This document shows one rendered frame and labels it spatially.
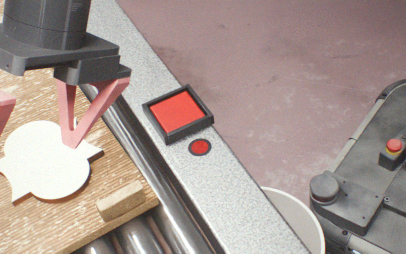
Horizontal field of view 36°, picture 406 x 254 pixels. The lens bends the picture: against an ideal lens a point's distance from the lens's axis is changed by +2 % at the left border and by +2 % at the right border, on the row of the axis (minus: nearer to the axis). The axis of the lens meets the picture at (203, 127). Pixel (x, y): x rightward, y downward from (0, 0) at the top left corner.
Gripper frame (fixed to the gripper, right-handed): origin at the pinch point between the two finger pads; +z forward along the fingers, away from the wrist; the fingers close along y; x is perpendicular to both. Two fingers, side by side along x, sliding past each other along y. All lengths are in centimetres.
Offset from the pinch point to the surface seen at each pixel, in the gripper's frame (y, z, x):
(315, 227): -91, 40, 0
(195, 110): -38.5, 6.2, -7.5
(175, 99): -38.8, 6.1, -11.3
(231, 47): -175, 30, -74
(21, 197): -17.7, 18.0, -16.4
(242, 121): -149, 46, -50
